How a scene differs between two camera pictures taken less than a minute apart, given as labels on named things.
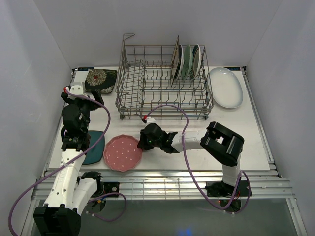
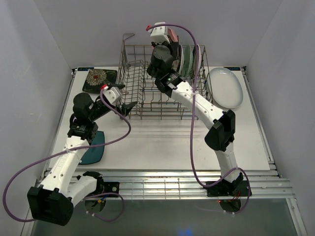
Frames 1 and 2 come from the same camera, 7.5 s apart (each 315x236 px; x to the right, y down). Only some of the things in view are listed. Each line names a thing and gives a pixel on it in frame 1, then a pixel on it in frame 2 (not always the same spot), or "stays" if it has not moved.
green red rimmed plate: [179, 65] stays
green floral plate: [188, 63] stays
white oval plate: [225, 88] stays
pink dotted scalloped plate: [121, 153] to [172, 37]
